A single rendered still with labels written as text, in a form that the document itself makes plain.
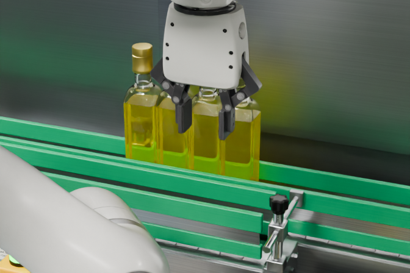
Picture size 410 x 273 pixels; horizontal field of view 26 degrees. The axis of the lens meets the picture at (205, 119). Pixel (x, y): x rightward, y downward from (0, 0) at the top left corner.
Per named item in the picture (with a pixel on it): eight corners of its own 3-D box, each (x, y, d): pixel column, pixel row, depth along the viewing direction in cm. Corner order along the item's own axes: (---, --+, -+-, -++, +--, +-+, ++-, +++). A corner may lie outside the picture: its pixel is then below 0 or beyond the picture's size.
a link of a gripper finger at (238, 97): (251, 85, 110) (250, 134, 113) (227, 82, 111) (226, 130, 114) (243, 95, 108) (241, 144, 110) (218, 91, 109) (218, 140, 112)
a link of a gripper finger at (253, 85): (272, 67, 107) (252, 102, 110) (218, 35, 108) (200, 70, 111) (269, 70, 106) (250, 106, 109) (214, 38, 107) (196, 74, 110)
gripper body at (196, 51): (255, -9, 108) (253, 77, 112) (177, -17, 111) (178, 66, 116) (234, 8, 101) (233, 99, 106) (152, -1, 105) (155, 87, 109)
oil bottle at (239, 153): (258, 208, 154) (262, 94, 145) (248, 223, 149) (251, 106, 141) (229, 202, 156) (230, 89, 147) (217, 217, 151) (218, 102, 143)
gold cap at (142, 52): (143, 64, 151) (142, 40, 149) (157, 70, 149) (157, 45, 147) (127, 70, 149) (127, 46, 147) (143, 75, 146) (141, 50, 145)
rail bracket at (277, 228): (304, 236, 145) (307, 167, 140) (274, 292, 131) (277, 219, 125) (286, 232, 146) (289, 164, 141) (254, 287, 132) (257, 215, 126)
